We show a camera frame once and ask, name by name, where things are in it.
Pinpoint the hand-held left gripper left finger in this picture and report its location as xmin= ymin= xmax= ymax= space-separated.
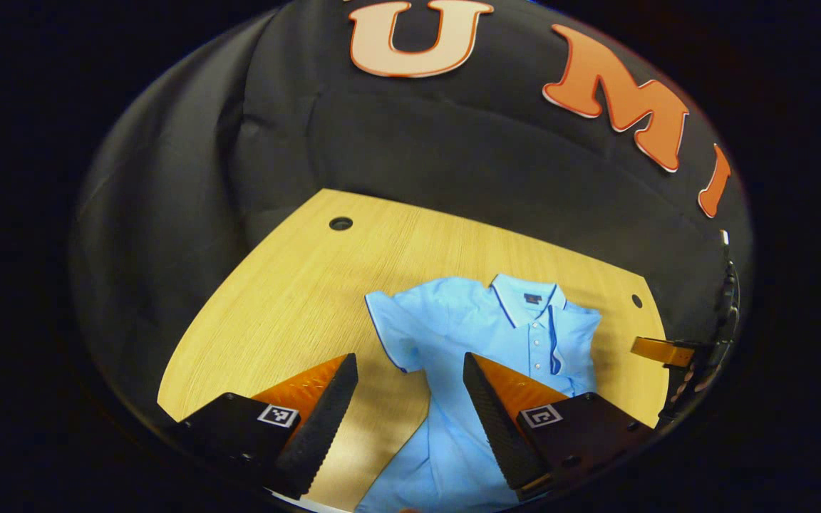
xmin=168 ymin=353 xmax=359 ymax=500

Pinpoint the black backdrop cloth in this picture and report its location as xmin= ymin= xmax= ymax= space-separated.
xmin=68 ymin=0 xmax=753 ymax=428

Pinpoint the light blue T-shirt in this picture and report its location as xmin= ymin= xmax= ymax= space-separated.
xmin=355 ymin=273 xmax=602 ymax=513

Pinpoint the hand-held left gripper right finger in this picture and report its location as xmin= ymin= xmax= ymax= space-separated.
xmin=463 ymin=351 xmax=659 ymax=502

